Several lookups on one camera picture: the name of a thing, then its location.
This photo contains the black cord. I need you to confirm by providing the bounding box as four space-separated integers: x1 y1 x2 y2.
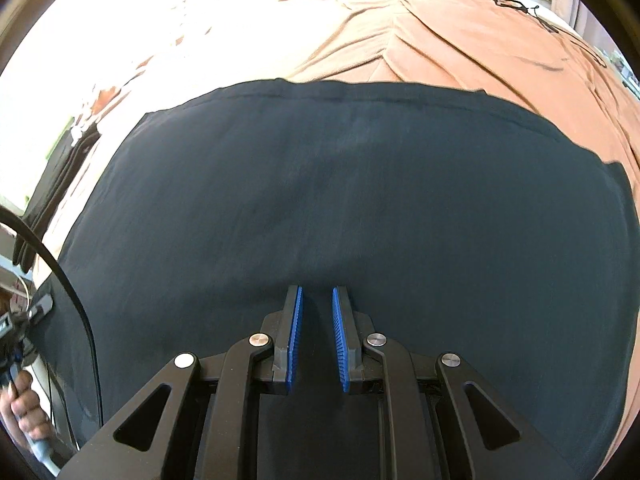
492 0 610 67

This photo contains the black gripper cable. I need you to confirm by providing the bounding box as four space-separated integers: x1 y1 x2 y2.
0 204 105 428

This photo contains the person's left hand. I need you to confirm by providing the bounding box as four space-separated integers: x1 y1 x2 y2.
0 372 53 446

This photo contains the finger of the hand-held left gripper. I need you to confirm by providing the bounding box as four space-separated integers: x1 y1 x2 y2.
27 294 55 320

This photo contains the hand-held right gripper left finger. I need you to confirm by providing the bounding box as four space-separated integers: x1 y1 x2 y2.
57 285 305 480

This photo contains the orange blanket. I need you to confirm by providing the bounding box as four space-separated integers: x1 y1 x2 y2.
15 0 640 281

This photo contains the folded black clothes pile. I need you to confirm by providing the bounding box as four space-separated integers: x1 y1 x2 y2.
12 119 102 274

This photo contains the black bear-print T-shirt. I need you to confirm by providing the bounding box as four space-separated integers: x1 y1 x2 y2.
42 79 640 480

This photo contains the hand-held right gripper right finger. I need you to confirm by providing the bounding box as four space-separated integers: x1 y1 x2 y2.
332 285 586 480

